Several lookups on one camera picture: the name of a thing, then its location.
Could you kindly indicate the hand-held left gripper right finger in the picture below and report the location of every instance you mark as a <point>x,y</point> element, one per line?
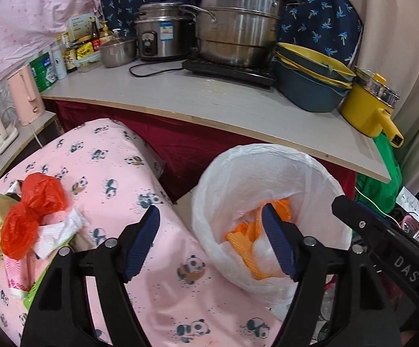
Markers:
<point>278,238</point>

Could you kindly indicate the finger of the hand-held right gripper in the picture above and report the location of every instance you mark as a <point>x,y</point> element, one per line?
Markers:
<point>371,212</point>
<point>350,213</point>

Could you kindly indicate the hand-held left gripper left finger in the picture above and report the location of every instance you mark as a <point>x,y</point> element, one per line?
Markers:
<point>142,242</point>

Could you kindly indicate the clear plastic bag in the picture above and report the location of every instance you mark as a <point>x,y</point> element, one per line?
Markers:
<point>262,256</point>

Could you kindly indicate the small orange knitted cloth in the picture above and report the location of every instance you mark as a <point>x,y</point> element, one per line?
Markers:
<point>283,208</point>

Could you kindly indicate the large orange knitted cloth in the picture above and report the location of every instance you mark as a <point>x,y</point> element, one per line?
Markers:
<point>242,244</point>

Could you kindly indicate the white bin with plastic liner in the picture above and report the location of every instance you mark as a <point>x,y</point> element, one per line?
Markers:
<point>303,180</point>

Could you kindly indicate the white tissue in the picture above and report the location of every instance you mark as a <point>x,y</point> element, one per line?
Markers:
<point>56,233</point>

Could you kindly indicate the red plastic bag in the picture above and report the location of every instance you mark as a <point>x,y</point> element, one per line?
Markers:
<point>36,202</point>

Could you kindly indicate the green plastic bag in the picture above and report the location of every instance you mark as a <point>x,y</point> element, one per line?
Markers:
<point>379,188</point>

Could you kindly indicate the white paper tag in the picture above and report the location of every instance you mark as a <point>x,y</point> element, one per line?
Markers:
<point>411,204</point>

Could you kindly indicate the pink panda print blanket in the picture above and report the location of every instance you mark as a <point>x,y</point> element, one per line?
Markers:
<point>97,202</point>

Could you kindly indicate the yellow electric pot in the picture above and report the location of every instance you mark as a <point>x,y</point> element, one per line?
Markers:
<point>361,108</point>

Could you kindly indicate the dark red cloth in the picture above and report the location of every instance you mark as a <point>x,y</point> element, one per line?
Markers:
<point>180,141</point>

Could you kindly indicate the pink patterned packet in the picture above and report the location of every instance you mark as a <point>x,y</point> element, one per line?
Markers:
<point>18,271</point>

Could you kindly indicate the blue and yellow basin stack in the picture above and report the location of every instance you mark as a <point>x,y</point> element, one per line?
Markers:
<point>307,90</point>

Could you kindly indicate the beige curtain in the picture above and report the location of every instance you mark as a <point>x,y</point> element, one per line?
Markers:
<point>393,43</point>

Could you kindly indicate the black induction cooktop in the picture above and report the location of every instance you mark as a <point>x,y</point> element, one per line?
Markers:
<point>231,74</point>

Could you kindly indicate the pink electric kettle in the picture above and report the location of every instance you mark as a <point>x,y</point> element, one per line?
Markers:
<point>25,94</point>

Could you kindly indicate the clear food container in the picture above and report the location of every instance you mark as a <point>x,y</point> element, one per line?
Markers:
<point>88,59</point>

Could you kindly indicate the small steel pot with lid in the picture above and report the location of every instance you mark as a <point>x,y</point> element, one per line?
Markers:
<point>117,52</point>

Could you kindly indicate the green carton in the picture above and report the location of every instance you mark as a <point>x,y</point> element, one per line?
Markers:
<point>43,72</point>

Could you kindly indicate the navy printed cloth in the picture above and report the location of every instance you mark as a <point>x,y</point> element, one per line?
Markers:
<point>321,18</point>

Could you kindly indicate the dark sauce bottle white label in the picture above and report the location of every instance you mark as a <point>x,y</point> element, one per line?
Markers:
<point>70,56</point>

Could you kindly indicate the jar with yellow label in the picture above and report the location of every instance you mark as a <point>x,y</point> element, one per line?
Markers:
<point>84,47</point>

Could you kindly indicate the steel rice cooker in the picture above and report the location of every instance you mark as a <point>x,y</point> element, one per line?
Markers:
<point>162,36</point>

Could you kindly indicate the dark sauce bottle red label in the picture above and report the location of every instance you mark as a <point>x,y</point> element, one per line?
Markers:
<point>94,38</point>

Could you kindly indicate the yellow capped bottle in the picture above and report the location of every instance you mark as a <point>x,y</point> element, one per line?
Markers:
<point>105,34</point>

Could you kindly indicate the large steel steamer pot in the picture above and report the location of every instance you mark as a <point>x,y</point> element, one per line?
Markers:
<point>238,25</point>

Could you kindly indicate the white printed box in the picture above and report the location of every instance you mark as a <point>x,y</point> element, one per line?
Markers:
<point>81,25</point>

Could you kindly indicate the pink dotted cloth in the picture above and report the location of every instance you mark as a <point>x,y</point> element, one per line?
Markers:
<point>25,18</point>

